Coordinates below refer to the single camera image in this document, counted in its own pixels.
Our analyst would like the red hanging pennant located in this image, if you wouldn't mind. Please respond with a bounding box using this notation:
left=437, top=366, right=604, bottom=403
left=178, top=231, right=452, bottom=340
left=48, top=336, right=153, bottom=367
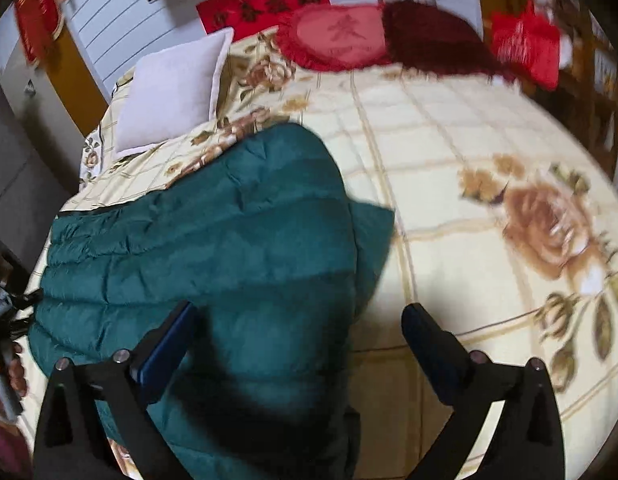
left=14, top=0, right=66, bottom=67

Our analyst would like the person's left forearm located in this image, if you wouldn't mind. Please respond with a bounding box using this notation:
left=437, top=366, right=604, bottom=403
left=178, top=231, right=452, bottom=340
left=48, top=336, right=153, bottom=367
left=0, top=407, right=34, bottom=480

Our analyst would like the white pillow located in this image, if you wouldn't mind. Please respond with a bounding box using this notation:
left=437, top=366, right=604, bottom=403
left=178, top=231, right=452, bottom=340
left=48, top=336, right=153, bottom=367
left=113, top=27, right=236, bottom=157

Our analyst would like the red bag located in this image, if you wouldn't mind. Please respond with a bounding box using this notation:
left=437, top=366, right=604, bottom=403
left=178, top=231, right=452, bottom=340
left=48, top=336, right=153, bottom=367
left=489, top=1, right=564, bottom=92

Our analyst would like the person's left hand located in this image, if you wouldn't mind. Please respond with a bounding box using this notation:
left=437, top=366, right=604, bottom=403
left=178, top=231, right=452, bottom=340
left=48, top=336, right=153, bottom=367
left=0, top=341, right=28, bottom=401

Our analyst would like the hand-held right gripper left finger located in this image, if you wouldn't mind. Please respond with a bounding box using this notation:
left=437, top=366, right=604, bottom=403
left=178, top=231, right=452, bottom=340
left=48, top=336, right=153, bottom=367
left=33, top=301, right=199, bottom=480

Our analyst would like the red wall banner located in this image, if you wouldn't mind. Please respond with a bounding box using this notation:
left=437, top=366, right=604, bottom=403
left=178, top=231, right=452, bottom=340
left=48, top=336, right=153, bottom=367
left=196, top=0, right=332, bottom=36

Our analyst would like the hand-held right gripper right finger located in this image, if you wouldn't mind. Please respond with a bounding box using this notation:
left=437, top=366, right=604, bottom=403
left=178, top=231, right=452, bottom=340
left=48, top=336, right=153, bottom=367
left=400, top=302, right=566, bottom=480

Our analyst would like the dark red fluffy cushion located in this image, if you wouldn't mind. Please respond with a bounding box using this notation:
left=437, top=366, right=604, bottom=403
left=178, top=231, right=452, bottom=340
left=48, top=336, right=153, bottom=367
left=381, top=0, right=516, bottom=84

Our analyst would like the grey cabinet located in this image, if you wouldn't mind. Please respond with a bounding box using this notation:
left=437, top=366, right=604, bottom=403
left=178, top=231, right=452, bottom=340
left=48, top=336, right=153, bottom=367
left=0, top=72, right=86, bottom=266

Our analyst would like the red round cushion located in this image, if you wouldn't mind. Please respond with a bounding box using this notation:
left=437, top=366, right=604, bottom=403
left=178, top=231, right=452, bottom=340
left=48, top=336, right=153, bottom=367
left=275, top=3, right=391, bottom=73

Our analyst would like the cream floral bed sheet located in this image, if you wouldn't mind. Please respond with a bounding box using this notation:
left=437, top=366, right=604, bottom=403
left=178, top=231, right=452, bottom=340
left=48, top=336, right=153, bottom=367
left=14, top=30, right=618, bottom=480

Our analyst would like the wooden shelf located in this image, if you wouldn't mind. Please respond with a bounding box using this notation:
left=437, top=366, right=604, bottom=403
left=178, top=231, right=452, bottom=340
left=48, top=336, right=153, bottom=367
left=529, top=0, right=618, bottom=178

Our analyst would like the teal puffer jacket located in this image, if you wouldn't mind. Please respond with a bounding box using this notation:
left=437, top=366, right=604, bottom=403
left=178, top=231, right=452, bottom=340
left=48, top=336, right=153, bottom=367
left=28, top=122, right=396, bottom=480

